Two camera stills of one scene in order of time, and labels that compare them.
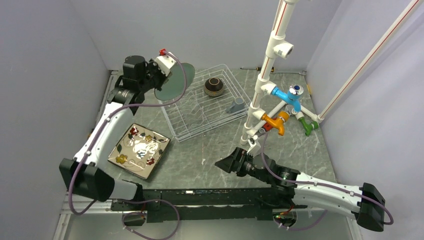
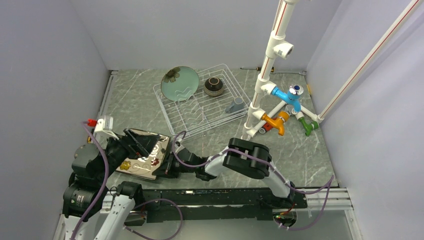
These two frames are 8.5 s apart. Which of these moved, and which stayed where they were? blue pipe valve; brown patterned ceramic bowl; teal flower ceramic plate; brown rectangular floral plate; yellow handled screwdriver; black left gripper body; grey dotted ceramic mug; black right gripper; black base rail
Moved: black right gripper; teal flower ceramic plate; black left gripper body
Stayed: grey dotted ceramic mug; brown patterned ceramic bowl; black base rail; yellow handled screwdriver; blue pipe valve; brown rectangular floral plate
